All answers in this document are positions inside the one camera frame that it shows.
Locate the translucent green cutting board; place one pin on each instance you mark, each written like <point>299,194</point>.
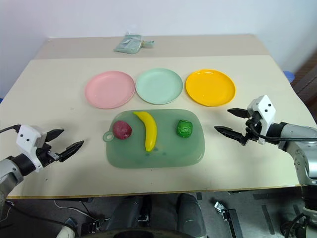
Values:
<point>171,151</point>

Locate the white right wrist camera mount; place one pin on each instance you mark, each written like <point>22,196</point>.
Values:
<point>266,109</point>

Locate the pink plate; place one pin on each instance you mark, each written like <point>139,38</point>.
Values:
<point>109,89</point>

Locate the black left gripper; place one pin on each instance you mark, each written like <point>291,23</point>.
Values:
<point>45,155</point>

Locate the blue round object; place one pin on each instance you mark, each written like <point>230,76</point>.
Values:
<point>289,75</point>

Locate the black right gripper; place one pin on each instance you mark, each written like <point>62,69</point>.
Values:
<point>252,129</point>

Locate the yellow banana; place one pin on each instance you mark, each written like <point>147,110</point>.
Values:
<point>150,131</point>

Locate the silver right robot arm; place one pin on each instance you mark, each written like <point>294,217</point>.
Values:
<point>301,151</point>

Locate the yellow plate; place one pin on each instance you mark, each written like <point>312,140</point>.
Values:
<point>210,86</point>

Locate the mint green plate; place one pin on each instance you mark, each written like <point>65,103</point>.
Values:
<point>159,85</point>

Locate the green pepper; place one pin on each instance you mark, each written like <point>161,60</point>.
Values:
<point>184,129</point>

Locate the black box on floor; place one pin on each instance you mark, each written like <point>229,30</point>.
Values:
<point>94,226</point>

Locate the black metal floor bracket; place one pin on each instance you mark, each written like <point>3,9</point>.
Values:
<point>229,218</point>

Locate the dark rounded shape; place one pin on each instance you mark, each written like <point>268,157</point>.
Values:
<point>190,215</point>
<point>126,213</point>

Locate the dark red round fruit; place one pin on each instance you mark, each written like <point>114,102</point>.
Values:
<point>121,129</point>

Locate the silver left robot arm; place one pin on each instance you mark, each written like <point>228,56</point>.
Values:
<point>10,171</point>

